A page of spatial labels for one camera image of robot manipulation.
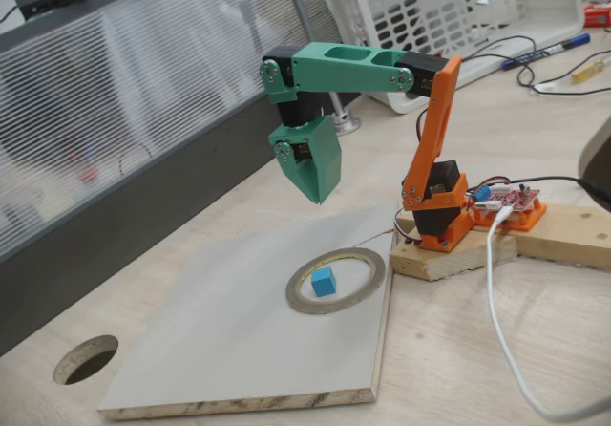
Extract red controller circuit board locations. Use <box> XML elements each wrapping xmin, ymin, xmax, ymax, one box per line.
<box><xmin>470</xmin><ymin>177</ymin><xmax>543</xmax><ymax>212</ymax></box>

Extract thin black cable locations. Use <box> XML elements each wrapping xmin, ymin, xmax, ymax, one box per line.
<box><xmin>462</xmin><ymin>35</ymin><xmax>611</xmax><ymax>96</ymax></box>

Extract black power cable with plug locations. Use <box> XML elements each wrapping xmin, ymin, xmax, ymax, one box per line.
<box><xmin>495</xmin><ymin>175</ymin><xmax>611</xmax><ymax>203</ymax></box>

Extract short pale wooden base block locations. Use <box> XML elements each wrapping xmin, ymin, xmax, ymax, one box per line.
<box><xmin>389</xmin><ymin>228</ymin><xmax>520</xmax><ymax>283</ymax></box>

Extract white USB cable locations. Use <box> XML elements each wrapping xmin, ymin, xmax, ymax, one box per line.
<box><xmin>485</xmin><ymin>205</ymin><xmax>611</xmax><ymax>423</ymax></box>

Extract blue cube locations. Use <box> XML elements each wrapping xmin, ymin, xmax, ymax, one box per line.
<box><xmin>309</xmin><ymin>266</ymin><xmax>338</xmax><ymax>298</ymax></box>

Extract yellow-handled small tool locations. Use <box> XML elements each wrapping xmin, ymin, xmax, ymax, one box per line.
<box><xmin>571</xmin><ymin>57</ymin><xmax>611</xmax><ymax>84</ymax></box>

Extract metal pole with foot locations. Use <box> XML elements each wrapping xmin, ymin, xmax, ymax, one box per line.
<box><xmin>280</xmin><ymin>0</ymin><xmax>363</xmax><ymax>135</ymax></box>

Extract blue marker pen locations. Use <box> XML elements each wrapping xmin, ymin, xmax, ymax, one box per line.
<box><xmin>500</xmin><ymin>32</ymin><xmax>592</xmax><ymax>71</ymax></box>

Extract frosted glass desk partition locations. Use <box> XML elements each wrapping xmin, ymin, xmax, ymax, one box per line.
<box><xmin>0</xmin><ymin>0</ymin><xmax>364</xmax><ymax>358</ymax></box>

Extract red white black servo wires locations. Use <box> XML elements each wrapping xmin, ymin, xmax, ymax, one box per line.
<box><xmin>391</xmin><ymin>202</ymin><xmax>425</xmax><ymax>246</ymax></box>

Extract white-topped plywood board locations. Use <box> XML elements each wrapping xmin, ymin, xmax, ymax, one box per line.
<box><xmin>96</xmin><ymin>203</ymin><xmax>397</xmax><ymax>422</ymax></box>

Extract white plastic mesh basket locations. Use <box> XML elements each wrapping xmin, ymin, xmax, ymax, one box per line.
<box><xmin>324</xmin><ymin>0</ymin><xmax>587</xmax><ymax>115</ymax></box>

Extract dark grey rounded object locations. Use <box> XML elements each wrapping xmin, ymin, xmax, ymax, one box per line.
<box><xmin>577</xmin><ymin>115</ymin><xmax>611</xmax><ymax>198</ymax></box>

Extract orange circuit board mount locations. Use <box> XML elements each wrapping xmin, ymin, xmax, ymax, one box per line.
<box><xmin>470</xmin><ymin>196</ymin><xmax>548</xmax><ymax>232</ymax></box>

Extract grey ring of tape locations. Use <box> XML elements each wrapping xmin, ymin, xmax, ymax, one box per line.
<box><xmin>284</xmin><ymin>246</ymin><xmax>387</xmax><ymax>316</ymax></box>

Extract long wooden base plank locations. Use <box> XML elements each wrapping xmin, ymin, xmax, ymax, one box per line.
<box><xmin>394</xmin><ymin>202</ymin><xmax>611</xmax><ymax>270</ymax></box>

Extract small red box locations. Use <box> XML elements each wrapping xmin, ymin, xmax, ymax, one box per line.
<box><xmin>582</xmin><ymin>1</ymin><xmax>611</xmax><ymax>29</ymax></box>

